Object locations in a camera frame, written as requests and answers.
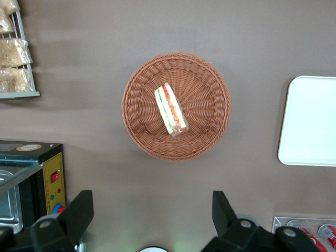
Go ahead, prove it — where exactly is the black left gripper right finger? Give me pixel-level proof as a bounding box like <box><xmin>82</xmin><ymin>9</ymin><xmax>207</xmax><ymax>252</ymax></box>
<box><xmin>202</xmin><ymin>191</ymin><xmax>263</xmax><ymax>252</ymax></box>

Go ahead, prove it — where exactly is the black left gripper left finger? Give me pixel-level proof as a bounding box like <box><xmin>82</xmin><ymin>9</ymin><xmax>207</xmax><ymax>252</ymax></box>
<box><xmin>30</xmin><ymin>190</ymin><xmax>95</xmax><ymax>252</ymax></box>

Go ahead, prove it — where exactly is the triangle sandwich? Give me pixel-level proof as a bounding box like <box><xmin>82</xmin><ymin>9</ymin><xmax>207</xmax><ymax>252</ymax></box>
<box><xmin>154</xmin><ymin>82</ymin><xmax>190</xmax><ymax>138</ymax></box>

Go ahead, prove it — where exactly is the round brown wicker basket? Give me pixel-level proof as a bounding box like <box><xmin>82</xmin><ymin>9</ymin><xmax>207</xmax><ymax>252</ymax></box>
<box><xmin>121</xmin><ymin>51</ymin><xmax>232</xmax><ymax>162</ymax></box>

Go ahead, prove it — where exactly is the cream rectangular tray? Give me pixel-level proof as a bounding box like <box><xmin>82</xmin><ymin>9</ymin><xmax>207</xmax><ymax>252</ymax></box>
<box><xmin>277</xmin><ymin>76</ymin><xmax>336</xmax><ymax>167</ymax></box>

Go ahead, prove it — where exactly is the tray of packaged snacks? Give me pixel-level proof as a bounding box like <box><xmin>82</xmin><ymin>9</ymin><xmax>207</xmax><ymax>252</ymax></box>
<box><xmin>0</xmin><ymin>10</ymin><xmax>41</xmax><ymax>100</ymax></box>

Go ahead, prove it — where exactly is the black glass food warmer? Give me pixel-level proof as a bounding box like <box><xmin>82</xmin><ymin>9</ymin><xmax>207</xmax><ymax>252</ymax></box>
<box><xmin>0</xmin><ymin>140</ymin><xmax>67</xmax><ymax>234</ymax></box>

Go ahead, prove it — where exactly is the clear acrylic bottle rack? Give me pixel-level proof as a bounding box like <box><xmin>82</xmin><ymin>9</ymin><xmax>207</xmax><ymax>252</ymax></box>
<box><xmin>271</xmin><ymin>215</ymin><xmax>336</xmax><ymax>252</ymax></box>

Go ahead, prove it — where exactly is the steel food pan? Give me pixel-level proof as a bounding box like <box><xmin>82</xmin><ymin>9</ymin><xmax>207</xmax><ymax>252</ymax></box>
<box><xmin>0</xmin><ymin>170</ymin><xmax>24</xmax><ymax>234</ymax></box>

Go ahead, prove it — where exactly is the red cola bottle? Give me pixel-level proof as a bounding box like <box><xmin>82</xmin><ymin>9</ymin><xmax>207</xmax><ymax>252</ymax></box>
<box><xmin>318</xmin><ymin>223</ymin><xmax>336</xmax><ymax>244</ymax></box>
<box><xmin>286</xmin><ymin>219</ymin><xmax>329</xmax><ymax>252</ymax></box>

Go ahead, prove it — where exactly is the clear bag of crackers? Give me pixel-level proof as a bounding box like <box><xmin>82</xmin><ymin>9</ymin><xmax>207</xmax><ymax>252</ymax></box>
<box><xmin>0</xmin><ymin>0</ymin><xmax>21</xmax><ymax>14</ymax></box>
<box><xmin>0</xmin><ymin>67</ymin><xmax>34</xmax><ymax>93</ymax></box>
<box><xmin>0</xmin><ymin>38</ymin><xmax>34</xmax><ymax>67</ymax></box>
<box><xmin>0</xmin><ymin>10</ymin><xmax>16</xmax><ymax>34</ymax></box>

